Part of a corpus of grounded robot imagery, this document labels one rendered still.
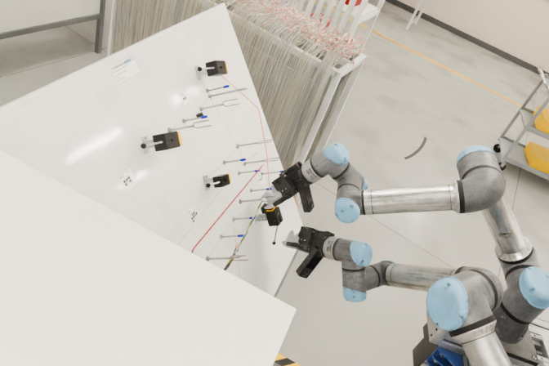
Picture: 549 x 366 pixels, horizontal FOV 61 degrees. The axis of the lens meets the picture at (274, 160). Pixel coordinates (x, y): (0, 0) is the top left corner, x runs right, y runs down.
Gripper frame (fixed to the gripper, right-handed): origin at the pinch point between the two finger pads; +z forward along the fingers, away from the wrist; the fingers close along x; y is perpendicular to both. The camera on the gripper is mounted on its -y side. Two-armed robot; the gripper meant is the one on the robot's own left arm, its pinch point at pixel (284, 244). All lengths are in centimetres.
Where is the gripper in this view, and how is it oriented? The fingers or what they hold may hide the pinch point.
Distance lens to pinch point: 173.5
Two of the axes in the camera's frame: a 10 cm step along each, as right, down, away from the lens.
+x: -6.6, -3.7, -6.5
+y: 2.8, -9.3, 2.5
